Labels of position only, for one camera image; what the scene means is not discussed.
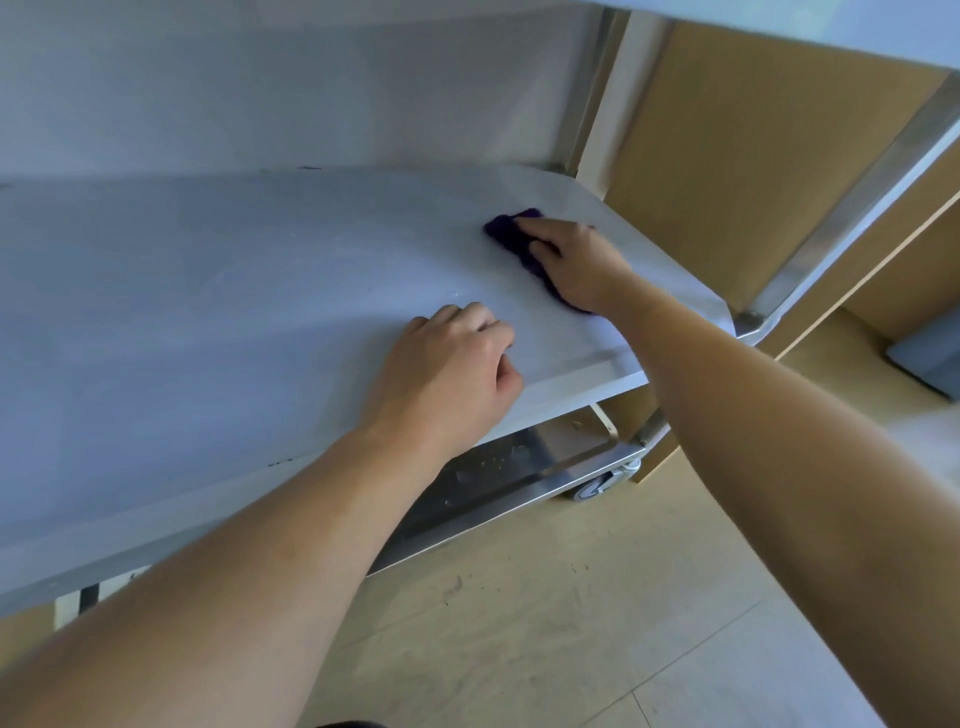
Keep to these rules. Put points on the grey caster wheel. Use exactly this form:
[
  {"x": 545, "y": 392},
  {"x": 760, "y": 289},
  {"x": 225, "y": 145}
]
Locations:
[{"x": 600, "y": 486}]

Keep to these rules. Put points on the person's right forearm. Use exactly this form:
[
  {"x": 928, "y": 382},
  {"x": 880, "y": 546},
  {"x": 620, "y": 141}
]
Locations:
[{"x": 765, "y": 465}]

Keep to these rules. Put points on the person's left hand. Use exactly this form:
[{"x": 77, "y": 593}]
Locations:
[{"x": 439, "y": 375}]

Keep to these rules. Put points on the person's right thumb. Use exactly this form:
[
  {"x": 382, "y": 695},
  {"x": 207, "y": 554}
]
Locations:
[{"x": 544, "y": 251}]

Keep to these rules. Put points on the person's left thumb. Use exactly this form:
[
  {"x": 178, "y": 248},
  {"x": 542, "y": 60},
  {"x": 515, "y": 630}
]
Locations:
[{"x": 510, "y": 382}]

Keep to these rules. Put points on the person's right hand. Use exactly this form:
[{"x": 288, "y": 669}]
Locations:
[{"x": 585, "y": 266}]

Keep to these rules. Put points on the stainless steel trolley cart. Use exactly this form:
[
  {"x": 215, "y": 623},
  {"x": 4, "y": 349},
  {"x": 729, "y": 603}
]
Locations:
[{"x": 187, "y": 300}]

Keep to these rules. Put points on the purple cleaning cloth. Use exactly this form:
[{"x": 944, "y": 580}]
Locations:
[{"x": 508, "y": 232}]

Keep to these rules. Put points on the grey flat object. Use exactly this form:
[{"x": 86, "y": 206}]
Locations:
[{"x": 926, "y": 352}]

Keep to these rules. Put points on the person's left forearm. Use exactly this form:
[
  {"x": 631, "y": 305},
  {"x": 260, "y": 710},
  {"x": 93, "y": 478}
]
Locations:
[{"x": 247, "y": 577}]

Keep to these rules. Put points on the wooden cabinet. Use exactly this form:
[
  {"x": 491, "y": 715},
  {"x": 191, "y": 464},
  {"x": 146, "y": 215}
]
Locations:
[{"x": 735, "y": 150}]

